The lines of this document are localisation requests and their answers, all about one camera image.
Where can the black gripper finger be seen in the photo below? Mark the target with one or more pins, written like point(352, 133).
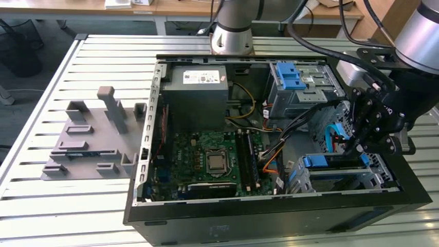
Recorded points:
point(368, 115)
point(385, 145)

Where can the hard disk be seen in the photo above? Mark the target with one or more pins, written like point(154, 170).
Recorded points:
point(316, 160)

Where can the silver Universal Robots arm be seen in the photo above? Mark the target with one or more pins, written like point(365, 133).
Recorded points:
point(233, 25)

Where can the metal disk bay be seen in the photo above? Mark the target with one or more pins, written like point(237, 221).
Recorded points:
point(344, 173)

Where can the metal drive cage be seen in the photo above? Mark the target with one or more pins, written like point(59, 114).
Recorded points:
point(302, 105)

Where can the blue plastic drive latch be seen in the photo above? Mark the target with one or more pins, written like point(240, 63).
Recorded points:
point(290, 77)

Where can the wooden desk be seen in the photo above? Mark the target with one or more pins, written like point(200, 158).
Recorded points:
point(326, 15)
point(69, 10)

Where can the brown cardboard piece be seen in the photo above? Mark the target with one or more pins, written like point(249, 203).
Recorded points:
point(329, 3)

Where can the silver CPU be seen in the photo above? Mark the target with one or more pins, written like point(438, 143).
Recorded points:
point(217, 163)

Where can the grey power supply unit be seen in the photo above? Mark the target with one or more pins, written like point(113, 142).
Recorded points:
point(193, 108)

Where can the black PC case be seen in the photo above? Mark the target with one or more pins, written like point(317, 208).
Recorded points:
point(241, 221)

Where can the black graphics card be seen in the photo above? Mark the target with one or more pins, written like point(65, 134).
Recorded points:
point(213, 190)

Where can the green motherboard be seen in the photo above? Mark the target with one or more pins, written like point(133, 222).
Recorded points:
point(185, 159)

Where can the white box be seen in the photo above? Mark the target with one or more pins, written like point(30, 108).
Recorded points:
point(142, 2)
point(118, 4)

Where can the grey parts rack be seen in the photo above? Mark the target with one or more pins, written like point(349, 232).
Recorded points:
point(93, 133)

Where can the RAM stick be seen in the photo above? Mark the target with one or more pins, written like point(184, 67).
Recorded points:
point(82, 154)

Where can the black waste bin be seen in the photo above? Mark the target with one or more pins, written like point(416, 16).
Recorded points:
point(21, 51)

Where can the grey metal foot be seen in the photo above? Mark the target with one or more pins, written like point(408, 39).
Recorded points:
point(7, 99)

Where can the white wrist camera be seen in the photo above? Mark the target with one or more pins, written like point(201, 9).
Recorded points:
point(350, 73)

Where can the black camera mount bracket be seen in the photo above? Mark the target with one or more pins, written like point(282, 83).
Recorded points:
point(374, 52)

